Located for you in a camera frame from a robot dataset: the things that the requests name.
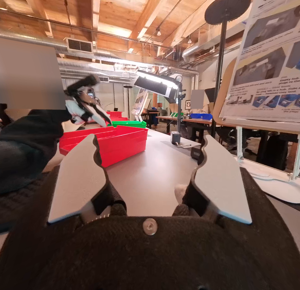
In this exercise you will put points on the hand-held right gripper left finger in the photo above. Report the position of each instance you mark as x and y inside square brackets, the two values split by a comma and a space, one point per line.
[77, 177]

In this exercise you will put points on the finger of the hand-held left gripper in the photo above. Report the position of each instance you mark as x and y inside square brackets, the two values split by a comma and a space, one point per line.
[105, 113]
[99, 117]

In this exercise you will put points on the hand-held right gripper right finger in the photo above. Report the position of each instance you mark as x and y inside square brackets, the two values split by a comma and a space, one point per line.
[220, 177]

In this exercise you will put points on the red plastic bin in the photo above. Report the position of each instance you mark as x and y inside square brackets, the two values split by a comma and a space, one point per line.
[121, 144]
[117, 116]

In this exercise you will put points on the person's left forearm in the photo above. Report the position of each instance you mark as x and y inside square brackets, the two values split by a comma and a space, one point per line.
[28, 135]

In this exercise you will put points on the black disc pole stand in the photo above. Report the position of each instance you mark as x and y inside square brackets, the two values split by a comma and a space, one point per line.
[128, 100]
[226, 7]

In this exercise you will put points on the green plastic bin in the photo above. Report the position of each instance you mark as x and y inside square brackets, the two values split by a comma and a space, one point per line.
[131, 124]

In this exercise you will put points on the instruction sign on stand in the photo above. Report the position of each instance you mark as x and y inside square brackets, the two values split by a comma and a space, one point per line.
[264, 72]
[139, 102]

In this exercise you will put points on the white air vent grille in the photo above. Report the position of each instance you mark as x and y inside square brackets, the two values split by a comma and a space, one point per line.
[79, 45]

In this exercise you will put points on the grey power adapter cube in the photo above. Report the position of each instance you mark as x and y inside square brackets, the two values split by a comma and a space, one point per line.
[175, 137]

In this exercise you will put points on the blue plastic bin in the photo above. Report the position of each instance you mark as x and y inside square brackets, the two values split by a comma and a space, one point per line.
[201, 116]

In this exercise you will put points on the long wooden work table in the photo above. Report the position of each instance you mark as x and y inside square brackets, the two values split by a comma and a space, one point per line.
[182, 120]

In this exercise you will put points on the silver round air duct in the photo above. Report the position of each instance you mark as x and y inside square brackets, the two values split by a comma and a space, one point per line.
[35, 40]

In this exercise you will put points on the silver spiral air duct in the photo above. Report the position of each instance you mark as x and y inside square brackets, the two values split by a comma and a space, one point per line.
[194, 51]

